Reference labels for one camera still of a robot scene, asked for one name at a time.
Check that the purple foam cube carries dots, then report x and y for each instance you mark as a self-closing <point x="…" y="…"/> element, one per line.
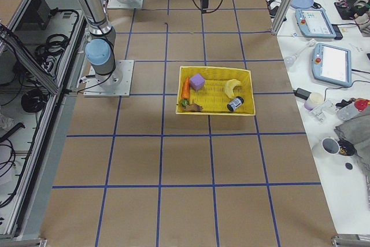
<point x="197" y="82"/>

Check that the yellow banana toy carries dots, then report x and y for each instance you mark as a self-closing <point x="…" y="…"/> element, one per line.
<point x="229" y="87"/>

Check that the orange carrot toy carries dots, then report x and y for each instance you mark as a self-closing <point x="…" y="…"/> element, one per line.
<point x="185" y="95"/>

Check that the blue plate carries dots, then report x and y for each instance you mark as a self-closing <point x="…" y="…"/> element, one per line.
<point x="302" y="4"/>

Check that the yellow woven basket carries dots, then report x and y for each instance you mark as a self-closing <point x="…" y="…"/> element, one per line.
<point x="212" y="97"/>

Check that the white light bulb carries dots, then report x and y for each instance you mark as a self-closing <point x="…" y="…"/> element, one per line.
<point x="291" y="58"/>

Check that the black silver can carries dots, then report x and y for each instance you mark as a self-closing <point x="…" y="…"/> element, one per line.
<point x="235" y="103"/>

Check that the upper teach pendant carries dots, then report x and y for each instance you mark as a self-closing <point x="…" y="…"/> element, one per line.
<point x="314" y="23"/>

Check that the teach pendant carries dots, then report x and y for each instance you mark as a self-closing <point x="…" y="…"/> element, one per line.
<point x="332" y="64"/>
<point x="314" y="23"/>

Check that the brown animal figurine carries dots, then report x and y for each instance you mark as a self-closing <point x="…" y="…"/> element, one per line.
<point x="192" y="108"/>

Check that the black power adapter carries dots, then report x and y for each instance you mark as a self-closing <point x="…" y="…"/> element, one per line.
<point x="301" y="93"/>

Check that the lower teach pendant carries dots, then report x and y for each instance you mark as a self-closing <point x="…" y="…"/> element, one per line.
<point x="332" y="64"/>

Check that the purple white cup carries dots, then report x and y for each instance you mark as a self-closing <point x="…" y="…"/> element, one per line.
<point x="313" y="100"/>

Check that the white mug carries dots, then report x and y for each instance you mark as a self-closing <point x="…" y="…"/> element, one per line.
<point x="326" y="148"/>

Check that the grey cloth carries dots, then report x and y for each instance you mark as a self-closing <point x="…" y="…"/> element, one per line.
<point x="356" y="131"/>

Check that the black bowl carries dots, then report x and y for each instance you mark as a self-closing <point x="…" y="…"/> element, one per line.
<point x="346" y="148"/>

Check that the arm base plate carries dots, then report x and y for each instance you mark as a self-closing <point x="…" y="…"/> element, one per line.
<point x="124" y="4"/>
<point x="119" y="84"/>

